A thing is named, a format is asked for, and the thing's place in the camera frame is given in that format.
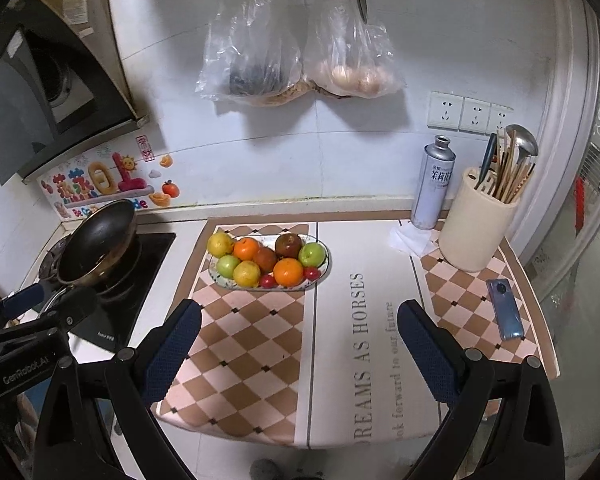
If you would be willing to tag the steel ladle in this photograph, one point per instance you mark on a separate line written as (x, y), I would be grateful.
(520, 144)

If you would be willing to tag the black gas stove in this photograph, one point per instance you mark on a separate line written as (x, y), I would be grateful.
(123, 292)

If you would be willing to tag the black handled knife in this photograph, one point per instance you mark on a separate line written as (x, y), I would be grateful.
(487, 159)

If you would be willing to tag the green apple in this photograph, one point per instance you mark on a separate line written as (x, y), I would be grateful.
(226, 266)
(312, 255)

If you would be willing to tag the cream utensil holder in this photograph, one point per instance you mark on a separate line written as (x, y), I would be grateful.
(475, 226)

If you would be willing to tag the white folded tissue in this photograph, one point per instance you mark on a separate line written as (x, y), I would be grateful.
(407, 238)

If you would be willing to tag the red cherry tomato upper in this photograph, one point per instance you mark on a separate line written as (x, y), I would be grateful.
(312, 274)

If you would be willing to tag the checkered counter mat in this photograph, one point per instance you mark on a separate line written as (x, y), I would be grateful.
(327, 367)

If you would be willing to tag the blue smartphone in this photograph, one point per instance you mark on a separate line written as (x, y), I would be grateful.
(505, 309)

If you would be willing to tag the yellow lemon far left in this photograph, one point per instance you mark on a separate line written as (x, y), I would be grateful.
(220, 244)

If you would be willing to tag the yellow lemon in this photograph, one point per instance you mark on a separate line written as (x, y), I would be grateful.
(247, 274)
(220, 244)

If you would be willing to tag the plastic bag dark contents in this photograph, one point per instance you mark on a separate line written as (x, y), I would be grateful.
(251, 55)

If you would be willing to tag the yellow lemon middle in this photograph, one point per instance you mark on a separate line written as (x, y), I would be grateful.
(247, 274)

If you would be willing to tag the red cherry tomato lower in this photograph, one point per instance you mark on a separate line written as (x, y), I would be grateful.
(268, 281)

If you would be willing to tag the dark reddish orange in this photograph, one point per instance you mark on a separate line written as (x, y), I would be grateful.
(265, 258)

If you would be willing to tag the floral oval plate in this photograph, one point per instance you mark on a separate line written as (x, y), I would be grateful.
(268, 240)

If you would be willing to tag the bright orange with stem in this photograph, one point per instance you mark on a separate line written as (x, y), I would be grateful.
(245, 248)

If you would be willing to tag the dark red-green apple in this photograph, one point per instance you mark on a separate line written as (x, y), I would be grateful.
(288, 245)

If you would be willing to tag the large bright orange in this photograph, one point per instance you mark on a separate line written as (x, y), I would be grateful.
(288, 272)

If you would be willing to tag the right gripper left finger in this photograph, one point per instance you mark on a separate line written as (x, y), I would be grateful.
(72, 441)

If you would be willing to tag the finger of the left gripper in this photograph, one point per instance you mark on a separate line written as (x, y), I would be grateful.
(40, 296)

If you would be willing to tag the plastic bag with eggs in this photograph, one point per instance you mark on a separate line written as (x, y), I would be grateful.
(346, 58)

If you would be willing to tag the red cherry tomato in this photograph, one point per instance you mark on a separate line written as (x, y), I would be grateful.
(312, 274)
(268, 281)

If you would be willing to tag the wooden chopsticks bundle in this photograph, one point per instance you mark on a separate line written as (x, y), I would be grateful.
(508, 192)

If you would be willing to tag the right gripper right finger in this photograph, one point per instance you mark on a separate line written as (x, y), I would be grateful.
(526, 440)

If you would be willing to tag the colourful wall sticker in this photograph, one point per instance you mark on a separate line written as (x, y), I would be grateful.
(132, 168)

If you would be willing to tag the black range hood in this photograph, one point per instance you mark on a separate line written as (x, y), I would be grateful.
(62, 84)

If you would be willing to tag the silver spray can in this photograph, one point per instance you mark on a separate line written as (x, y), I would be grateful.
(435, 176)

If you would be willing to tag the white wall socket strip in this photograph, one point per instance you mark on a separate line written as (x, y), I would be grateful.
(448, 111)

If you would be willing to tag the black frying pan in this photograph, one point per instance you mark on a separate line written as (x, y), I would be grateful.
(97, 245)

